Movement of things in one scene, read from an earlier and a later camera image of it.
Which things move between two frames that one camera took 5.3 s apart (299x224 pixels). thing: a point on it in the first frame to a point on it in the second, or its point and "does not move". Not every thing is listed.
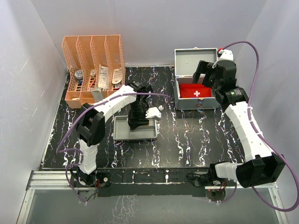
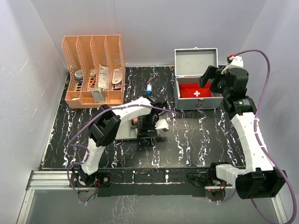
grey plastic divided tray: x=122 y=129 does not move
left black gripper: x=135 y=122 to x=142 y=131
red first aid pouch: x=194 y=90 does not move
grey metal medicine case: x=189 y=95 does not move
